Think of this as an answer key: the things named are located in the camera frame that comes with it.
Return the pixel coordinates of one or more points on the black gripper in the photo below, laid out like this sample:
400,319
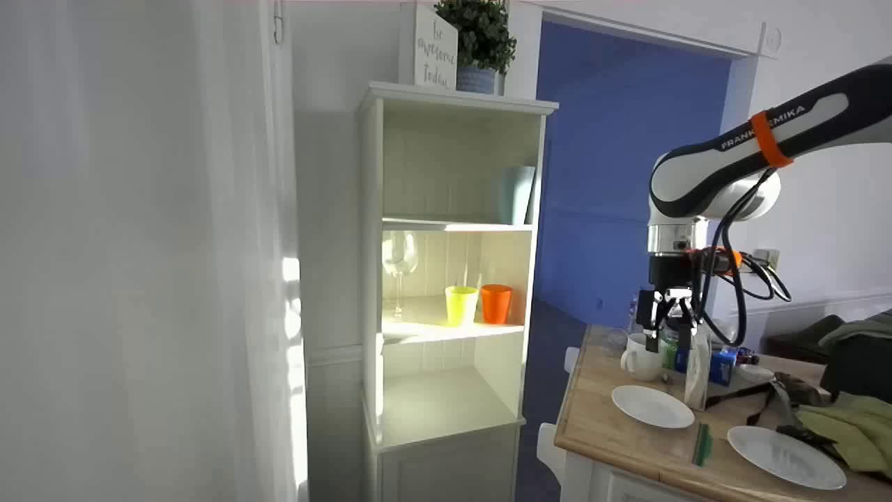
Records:
670,273

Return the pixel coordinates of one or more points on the orange plastic cup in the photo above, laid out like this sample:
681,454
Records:
497,305

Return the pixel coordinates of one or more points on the yellow plastic cup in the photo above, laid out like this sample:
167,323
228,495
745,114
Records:
460,309

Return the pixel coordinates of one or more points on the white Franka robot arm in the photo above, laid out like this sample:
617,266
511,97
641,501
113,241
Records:
705,172

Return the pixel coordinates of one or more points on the white open shelf cabinet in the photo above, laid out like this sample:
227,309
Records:
447,408

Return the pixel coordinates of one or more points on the clear plastic water bottle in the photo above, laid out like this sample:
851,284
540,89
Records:
674,348

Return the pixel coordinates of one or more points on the white ceramic mug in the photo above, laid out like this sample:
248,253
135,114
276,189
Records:
638,362

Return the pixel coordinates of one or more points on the clear plastic container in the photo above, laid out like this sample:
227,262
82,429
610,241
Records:
698,366

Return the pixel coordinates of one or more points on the blue packet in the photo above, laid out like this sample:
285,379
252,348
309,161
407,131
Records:
726,365

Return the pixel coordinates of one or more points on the white round plate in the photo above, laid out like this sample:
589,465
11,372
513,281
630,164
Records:
651,408
783,460

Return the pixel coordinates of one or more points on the black tongs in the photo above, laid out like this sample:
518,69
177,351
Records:
734,398

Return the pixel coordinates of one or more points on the black slotted spatula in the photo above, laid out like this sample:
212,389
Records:
775,401

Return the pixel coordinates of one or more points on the dark olive cloth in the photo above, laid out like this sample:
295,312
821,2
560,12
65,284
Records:
797,387

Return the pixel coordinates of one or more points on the wooden table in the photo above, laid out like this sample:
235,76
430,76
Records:
574,469

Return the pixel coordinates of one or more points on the dark bag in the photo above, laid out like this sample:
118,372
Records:
860,359

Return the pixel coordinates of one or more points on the light green dish cloth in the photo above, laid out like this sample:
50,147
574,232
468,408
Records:
851,435

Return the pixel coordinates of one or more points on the clear wine glass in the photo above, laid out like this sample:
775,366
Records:
400,255

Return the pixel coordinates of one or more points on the green potted plant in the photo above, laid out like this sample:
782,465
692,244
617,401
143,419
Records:
478,33

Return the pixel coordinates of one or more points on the white lettered sign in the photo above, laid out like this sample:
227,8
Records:
436,48

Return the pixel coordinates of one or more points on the white sheer curtain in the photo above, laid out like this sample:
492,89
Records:
139,253

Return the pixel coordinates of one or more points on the white wall outlet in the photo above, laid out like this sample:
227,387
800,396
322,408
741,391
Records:
765,259

